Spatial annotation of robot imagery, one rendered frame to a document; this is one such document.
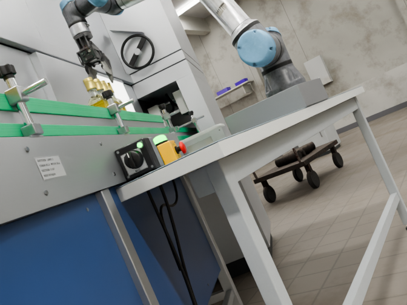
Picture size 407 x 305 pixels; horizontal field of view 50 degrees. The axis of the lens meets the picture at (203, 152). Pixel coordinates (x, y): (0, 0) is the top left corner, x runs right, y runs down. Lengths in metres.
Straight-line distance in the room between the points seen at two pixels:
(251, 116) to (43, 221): 0.90
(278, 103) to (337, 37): 9.56
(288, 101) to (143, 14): 1.56
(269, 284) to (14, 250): 0.52
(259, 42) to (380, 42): 9.40
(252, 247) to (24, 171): 0.48
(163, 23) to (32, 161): 2.09
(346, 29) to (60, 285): 10.45
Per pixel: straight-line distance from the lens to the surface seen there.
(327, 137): 7.44
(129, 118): 1.36
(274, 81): 1.56
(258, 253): 0.93
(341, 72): 10.93
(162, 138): 1.34
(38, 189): 0.72
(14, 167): 0.70
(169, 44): 2.71
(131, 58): 2.71
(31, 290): 0.66
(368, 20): 10.85
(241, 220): 0.92
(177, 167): 0.91
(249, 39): 1.44
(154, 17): 2.77
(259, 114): 1.46
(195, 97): 2.63
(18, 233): 0.68
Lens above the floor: 0.72
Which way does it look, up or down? 1 degrees up
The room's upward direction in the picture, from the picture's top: 24 degrees counter-clockwise
